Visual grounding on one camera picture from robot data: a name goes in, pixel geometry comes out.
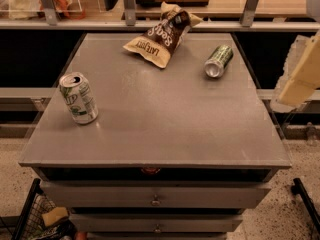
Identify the black frame bar right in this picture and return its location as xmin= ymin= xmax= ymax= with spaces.
xmin=291 ymin=178 xmax=320 ymax=234

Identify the yellow sponge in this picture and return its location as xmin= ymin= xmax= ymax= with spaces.
xmin=42 ymin=207 xmax=68 ymax=227

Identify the clear plastic bin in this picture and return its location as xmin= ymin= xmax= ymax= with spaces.
xmin=0 ymin=0 xmax=85 ymax=20

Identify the white green soda can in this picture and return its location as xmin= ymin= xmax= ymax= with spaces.
xmin=59 ymin=72 xmax=98 ymax=124

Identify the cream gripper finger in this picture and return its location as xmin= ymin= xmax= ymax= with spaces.
xmin=277 ymin=35 xmax=320 ymax=106

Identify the drawer knob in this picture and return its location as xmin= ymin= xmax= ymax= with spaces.
xmin=150 ymin=195 xmax=161 ymax=206
xmin=153 ymin=225 xmax=162 ymax=234

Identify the grey metal shelf rail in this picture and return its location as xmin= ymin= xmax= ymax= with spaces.
xmin=0 ymin=19 xmax=320 ymax=32

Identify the upper drawer knob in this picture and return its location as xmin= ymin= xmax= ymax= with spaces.
xmin=150 ymin=195 xmax=161 ymax=206

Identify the red can in drawer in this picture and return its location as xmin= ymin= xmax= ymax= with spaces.
xmin=141 ymin=167 xmax=161 ymax=175

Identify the black wire basket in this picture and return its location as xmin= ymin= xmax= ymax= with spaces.
xmin=11 ymin=179 xmax=76 ymax=240

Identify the lower drawer knob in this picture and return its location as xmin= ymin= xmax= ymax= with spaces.
xmin=153 ymin=225 xmax=162 ymax=234

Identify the brown chip bag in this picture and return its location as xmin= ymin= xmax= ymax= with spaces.
xmin=123 ymin=2 xmax=202 ymax=69

